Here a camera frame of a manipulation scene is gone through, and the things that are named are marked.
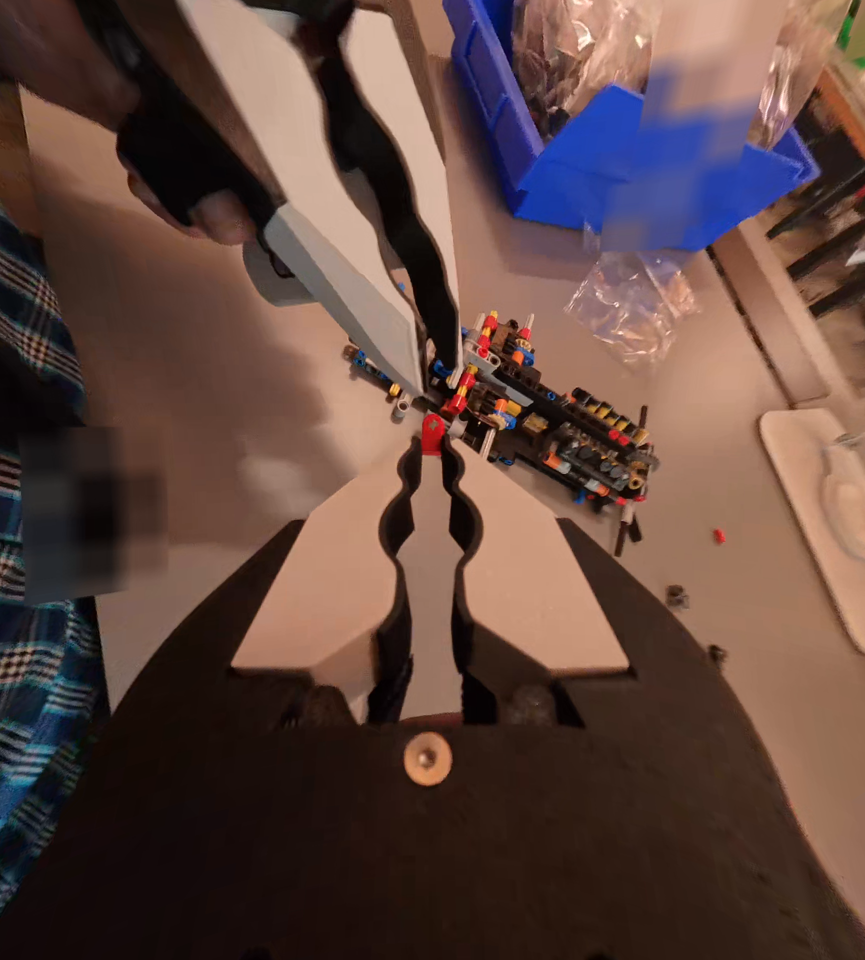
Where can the dark grey lego pin connector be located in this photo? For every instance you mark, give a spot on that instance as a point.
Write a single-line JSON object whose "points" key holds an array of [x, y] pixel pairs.
{"points": [[676, 596]]}

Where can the large lego vehicle model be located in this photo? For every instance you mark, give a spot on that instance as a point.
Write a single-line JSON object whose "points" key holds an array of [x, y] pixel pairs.
{"points": [[552, 427]]}

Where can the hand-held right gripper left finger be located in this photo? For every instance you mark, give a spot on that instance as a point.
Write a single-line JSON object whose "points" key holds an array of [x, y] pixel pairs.
{"points": [[312, 600]]}

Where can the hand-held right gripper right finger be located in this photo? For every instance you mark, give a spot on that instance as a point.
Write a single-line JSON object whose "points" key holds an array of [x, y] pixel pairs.
{"points": [[545, 600]]}

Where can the blue plastic storage bin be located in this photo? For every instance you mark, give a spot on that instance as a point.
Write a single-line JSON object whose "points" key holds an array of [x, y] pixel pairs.
{"points": [[582, 165]]}

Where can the person's left hand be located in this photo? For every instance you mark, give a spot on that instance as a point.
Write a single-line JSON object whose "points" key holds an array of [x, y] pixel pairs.
{"points": [[219, 221]]}

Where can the small black lego connector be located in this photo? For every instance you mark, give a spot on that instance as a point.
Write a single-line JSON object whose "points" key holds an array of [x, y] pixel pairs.
{"points": [[717, 652]]}

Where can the red lego cube connector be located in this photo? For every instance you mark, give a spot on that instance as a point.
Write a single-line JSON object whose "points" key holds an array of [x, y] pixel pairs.
{"points": [[432, 433]]}

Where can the white stand base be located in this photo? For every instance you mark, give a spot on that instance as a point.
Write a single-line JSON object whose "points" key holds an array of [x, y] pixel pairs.
{"points": [[807, 525]]}

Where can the pile of clear plastic bags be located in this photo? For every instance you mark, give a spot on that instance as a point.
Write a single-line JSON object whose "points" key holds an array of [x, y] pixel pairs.
{"points": [[575, 45]]}

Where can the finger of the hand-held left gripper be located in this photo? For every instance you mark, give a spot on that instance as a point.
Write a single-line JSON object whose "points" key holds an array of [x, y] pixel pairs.
{"points": [[417, 135], [290, 150]]}

